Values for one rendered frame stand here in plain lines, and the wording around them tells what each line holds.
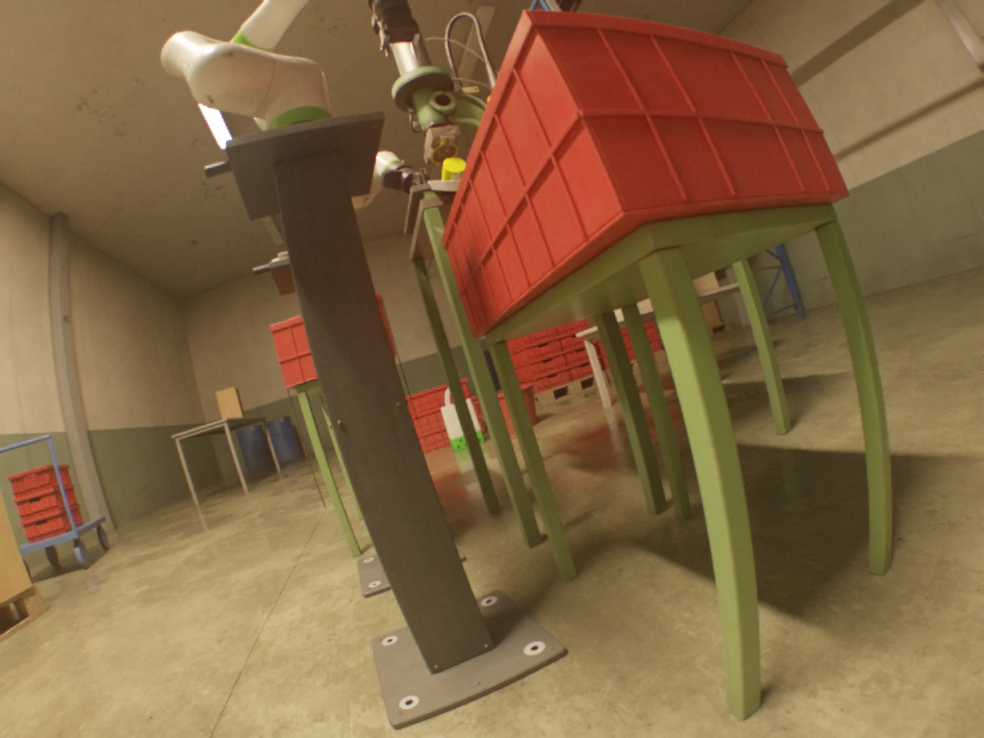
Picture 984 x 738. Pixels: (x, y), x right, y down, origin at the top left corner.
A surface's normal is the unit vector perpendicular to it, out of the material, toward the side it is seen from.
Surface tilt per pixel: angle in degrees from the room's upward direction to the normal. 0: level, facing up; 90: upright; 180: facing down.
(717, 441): 90
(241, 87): 152
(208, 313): 90
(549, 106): 90
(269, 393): 90
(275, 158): 180
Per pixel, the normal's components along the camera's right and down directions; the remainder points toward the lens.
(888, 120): -0.92, 0.29
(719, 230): 0.25, -0.09
